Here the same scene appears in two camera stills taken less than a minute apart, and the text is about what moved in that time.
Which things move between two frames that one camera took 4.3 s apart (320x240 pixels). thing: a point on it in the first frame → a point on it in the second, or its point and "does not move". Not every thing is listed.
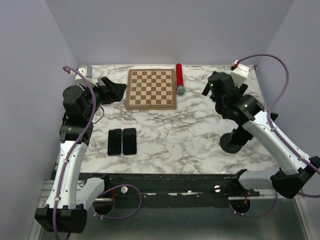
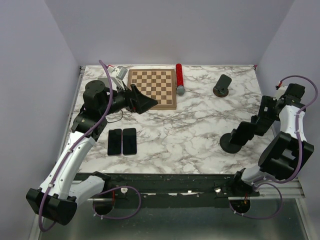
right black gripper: [240, 89] → [267, 101]
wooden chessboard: [151, 89] does not move
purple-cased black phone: [114, 142] does not move
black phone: [129, 141] does not move
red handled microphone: [180, 89] does not move
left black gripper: [114, 91] → [140, 103]
